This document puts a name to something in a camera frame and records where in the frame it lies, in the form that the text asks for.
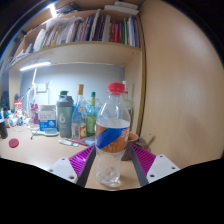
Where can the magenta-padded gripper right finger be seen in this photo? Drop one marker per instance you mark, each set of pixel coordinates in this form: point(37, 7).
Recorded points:
point(160, 166)

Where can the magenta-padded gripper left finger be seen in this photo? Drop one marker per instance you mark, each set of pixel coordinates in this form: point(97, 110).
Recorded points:
point(63, 168)

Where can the clear red-capped drink bottle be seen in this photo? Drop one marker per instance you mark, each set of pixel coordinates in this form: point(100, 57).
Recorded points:
point(112, 133)

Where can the white tube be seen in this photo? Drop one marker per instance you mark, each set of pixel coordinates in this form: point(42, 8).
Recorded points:
point(68, 143)

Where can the light blue hairbrush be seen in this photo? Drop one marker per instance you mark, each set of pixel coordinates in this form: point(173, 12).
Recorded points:
point(46, 132)

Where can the brown clay pot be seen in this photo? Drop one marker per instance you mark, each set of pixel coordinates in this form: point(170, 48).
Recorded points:
point(133, 137)

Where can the grey shaker bottle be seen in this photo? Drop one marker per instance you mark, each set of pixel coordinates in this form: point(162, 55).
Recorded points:
point(65, 120)

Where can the white and blue carton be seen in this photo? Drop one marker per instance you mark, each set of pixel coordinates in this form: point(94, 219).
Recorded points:
point(47, 121)

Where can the clear yellow-capped bottle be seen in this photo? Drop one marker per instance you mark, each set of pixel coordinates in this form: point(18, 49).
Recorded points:
point(79, 116)

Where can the flat round red coaster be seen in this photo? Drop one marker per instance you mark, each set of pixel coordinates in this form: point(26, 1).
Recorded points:
point(13, 143)

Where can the green-capped glass bottle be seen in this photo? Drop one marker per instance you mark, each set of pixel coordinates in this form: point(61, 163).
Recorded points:
point(91, 120)

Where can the pink pouch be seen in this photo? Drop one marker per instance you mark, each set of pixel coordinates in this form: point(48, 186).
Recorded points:
point(34, 113)

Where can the tall clear glass bottle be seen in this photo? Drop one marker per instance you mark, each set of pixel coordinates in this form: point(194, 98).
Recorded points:
point(130, 106)

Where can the red and white canister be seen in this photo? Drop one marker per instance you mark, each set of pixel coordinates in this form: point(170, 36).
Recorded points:
point(18, 106)

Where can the white power strip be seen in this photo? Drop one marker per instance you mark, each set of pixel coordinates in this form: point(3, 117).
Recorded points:
point(41, 87)

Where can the white desk lamp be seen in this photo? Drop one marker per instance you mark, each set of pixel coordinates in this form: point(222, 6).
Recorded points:
point(35, 65)

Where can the wooden shelf unit with books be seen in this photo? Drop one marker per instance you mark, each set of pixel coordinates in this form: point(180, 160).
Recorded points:
point(93, 53)

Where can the white tube ceiling light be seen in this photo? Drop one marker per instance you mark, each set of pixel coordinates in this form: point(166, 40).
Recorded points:
point(52, 10)

